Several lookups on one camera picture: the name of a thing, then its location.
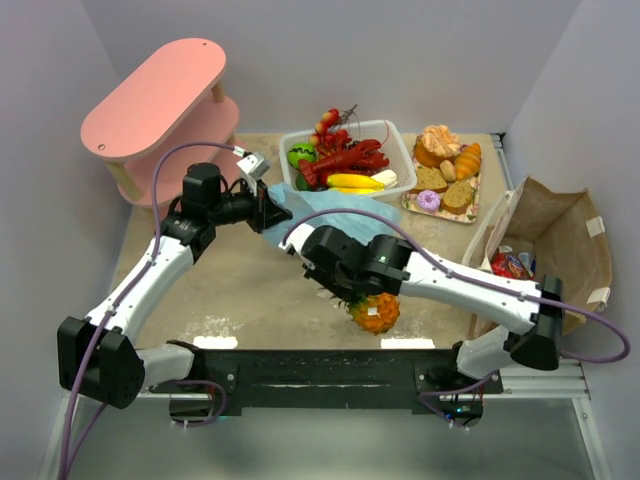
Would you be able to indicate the green toy watermelon ball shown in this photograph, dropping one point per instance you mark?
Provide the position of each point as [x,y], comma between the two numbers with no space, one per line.
[301,151]

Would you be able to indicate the small toy bun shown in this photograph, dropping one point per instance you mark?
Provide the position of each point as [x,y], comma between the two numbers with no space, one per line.
[448,171]

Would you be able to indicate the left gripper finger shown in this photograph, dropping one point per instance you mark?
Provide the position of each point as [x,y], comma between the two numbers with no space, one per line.
[274,216]
[275,195]

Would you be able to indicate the white green toy leek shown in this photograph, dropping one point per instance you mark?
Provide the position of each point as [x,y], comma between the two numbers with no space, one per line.
[388,178]

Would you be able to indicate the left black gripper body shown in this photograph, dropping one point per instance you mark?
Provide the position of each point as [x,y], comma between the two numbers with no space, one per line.
[261,209]

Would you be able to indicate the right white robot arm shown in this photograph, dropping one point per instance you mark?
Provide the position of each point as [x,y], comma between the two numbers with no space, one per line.
[529,323]

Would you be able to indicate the red snack packet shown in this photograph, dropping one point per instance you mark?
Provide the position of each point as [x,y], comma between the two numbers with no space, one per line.
[509,263]

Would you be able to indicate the pink three-tier shelf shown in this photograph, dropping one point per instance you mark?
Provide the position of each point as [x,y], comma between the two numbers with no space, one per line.
[169,113]

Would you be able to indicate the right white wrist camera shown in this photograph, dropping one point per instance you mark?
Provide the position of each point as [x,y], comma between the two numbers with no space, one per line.
[293,242]

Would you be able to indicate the yellow toy bananas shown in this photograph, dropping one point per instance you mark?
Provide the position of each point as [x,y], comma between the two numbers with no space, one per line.
[353,183]

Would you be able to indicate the red toy lobster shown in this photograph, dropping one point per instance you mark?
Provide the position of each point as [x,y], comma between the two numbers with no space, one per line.
[363,158]

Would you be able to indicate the brown jute grocery bag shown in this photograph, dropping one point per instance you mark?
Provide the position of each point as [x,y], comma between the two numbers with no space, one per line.
[564,231]

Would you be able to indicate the orange toy pineapple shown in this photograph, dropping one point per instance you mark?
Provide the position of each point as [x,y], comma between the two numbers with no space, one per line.
[376,314]

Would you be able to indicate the dark green toy vegetable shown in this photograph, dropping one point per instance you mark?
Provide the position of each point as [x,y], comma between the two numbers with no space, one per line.
[301,184]

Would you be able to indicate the black base frame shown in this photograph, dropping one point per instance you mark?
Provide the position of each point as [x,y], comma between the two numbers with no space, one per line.
[394,379]

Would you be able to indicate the toy croissant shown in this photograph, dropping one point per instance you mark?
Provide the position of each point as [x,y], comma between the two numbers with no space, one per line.
[468,163]

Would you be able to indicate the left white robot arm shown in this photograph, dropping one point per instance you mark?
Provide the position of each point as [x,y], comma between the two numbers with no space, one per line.
[96,354]

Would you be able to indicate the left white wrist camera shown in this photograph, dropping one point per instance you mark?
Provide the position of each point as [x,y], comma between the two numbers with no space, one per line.
[252,166]

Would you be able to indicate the toy bread slice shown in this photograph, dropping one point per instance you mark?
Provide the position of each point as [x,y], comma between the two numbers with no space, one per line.
[429,178]
[457,198]

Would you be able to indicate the white plastic basket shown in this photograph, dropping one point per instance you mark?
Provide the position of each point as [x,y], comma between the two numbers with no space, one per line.
[393,147]

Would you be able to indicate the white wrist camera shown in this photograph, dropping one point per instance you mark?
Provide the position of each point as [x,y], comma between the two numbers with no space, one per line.
[293,242]
[252,166]

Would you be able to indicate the red cherry sprig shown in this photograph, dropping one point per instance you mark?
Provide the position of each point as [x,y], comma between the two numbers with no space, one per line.
[331,132]

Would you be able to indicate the purple toy donut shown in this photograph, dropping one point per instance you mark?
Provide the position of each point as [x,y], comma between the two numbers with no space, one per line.
[428,201]

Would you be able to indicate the floral serving tray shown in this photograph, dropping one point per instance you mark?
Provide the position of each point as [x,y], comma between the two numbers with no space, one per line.
[408,199]

